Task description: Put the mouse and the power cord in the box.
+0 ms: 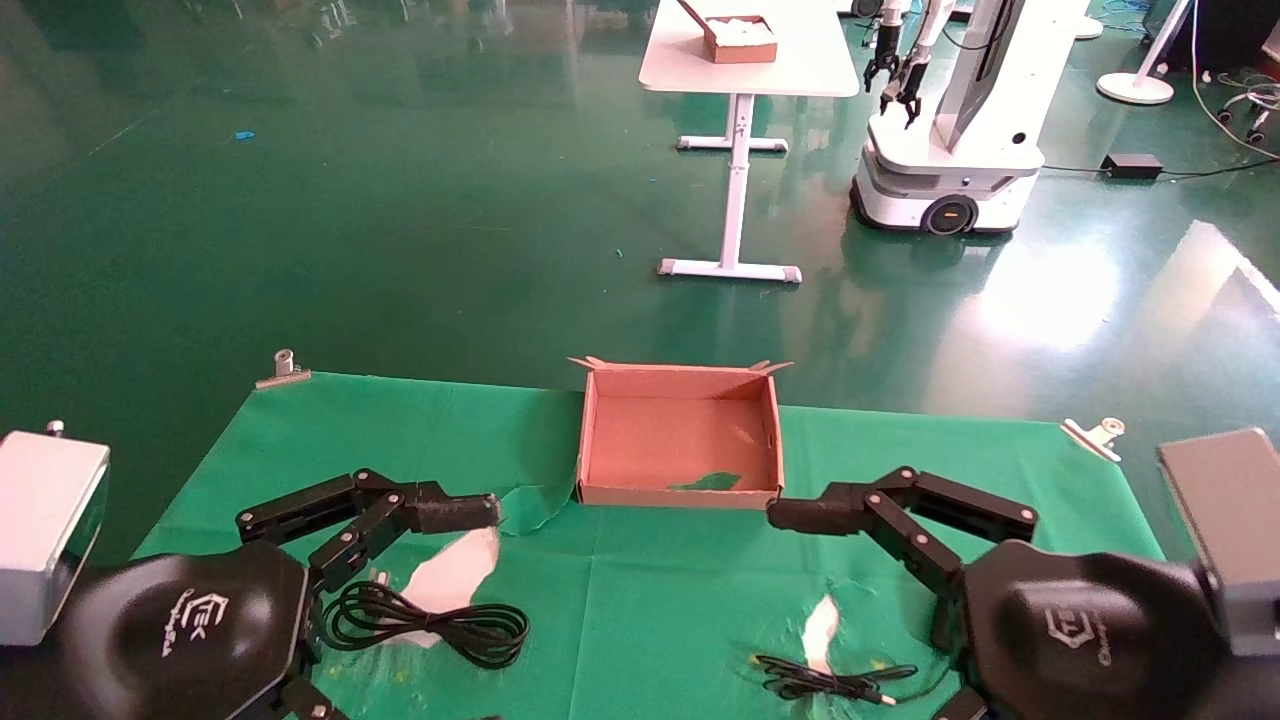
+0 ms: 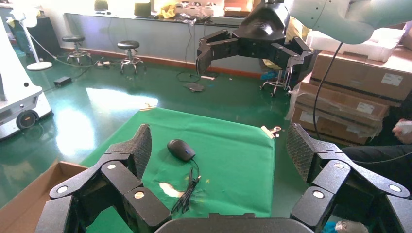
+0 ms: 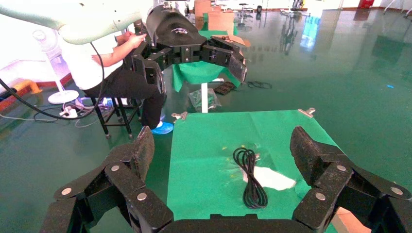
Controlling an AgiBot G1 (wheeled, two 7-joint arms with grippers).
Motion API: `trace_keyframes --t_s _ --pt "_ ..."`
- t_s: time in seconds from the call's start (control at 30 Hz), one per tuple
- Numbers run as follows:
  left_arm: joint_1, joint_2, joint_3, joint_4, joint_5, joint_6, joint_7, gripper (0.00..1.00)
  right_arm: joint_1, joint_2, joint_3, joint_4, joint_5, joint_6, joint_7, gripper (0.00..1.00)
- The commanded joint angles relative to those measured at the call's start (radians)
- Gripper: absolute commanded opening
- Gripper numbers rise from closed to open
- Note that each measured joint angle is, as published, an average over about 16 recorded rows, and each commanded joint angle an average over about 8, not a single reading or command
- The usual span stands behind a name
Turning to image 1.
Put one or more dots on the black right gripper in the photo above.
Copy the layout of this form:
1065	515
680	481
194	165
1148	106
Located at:
1080	630

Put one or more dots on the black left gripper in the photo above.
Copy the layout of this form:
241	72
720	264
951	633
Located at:
180	630

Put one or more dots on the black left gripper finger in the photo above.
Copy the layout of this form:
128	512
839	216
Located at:
450	512

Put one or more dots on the open brown cardboard box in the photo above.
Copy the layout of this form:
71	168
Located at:
680	440

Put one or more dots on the small brown cardboard box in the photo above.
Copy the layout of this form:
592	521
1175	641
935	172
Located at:
740	53

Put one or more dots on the white packing in small box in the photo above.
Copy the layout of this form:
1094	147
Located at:
740	30

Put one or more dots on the metal cloth clip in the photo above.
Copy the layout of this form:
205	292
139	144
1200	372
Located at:
1095	438
283	375

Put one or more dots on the green table cloth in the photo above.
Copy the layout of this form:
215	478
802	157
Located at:
650	600

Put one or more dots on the white wheeled background robot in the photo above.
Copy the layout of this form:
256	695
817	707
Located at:
960	150

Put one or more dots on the black power adapter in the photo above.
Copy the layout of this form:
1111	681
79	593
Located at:
1132	166

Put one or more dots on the background robot black gripper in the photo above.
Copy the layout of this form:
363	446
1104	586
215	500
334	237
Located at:
882	65
905	90

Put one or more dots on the white table with legs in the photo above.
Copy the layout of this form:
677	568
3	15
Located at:
800	60

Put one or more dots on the white floor stand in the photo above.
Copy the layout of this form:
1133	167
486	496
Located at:
1135	88

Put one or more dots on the silver chair base with wheels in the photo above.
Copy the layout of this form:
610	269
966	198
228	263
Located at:
1255	100

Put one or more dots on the black cabinet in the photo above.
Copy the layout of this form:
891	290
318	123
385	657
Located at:
1230	30

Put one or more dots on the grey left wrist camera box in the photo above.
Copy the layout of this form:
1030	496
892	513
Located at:
50	520

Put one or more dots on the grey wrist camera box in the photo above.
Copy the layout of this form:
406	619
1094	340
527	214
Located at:
50	520
1230	530

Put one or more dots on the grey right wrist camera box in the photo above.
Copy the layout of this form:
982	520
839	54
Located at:
1230	530

